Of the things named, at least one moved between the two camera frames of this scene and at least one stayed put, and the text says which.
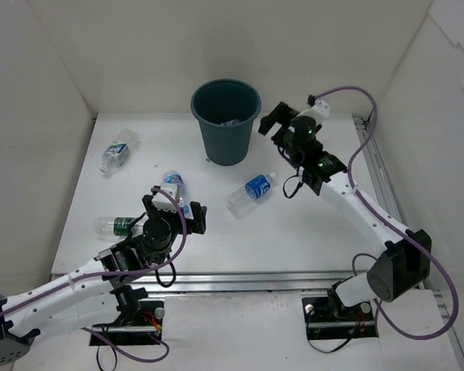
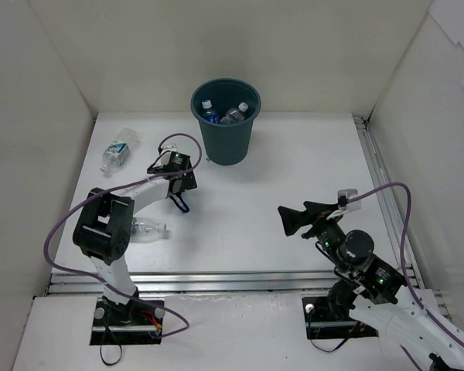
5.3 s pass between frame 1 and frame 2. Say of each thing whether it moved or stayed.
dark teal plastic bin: stayed
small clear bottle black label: moved
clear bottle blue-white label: stayed
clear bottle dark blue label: moved
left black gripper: moved
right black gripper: moved
